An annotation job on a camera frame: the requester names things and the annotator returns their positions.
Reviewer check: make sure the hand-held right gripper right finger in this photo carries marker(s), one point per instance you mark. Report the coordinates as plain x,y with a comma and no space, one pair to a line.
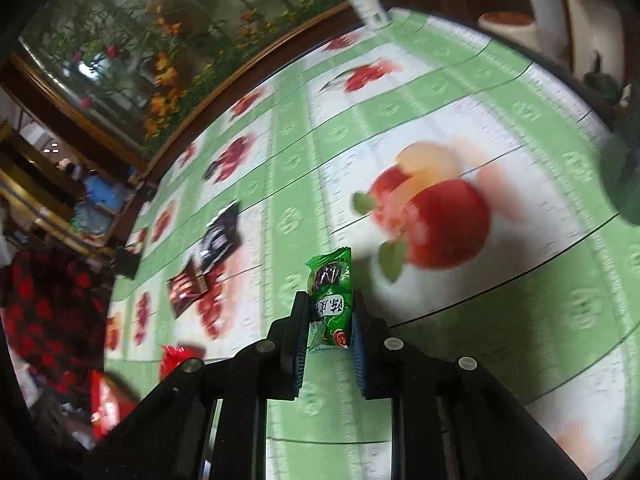
361,360

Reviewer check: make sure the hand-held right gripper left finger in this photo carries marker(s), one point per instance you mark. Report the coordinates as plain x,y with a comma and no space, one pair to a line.
299,355

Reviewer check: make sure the green candy packet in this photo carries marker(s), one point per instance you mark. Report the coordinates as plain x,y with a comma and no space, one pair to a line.
330,305

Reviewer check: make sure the long plain red packet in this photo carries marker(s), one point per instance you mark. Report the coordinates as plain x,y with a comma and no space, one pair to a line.
110,405
175,360

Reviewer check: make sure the dark red snack packet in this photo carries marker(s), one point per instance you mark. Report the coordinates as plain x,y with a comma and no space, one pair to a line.
187,287

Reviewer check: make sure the black snack packet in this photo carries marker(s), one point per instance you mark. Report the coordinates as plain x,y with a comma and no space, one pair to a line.
220,235

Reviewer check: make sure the green fruit printed tablecloth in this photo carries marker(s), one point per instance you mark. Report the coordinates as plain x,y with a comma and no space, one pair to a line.
500,310

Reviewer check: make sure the black red floral cloth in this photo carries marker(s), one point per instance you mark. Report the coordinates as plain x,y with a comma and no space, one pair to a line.
50,310

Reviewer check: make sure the white red round stool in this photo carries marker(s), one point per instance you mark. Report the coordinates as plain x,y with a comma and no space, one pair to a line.
507,27

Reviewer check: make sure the artificial flower display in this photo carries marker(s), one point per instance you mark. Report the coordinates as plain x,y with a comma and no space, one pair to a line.
125,35

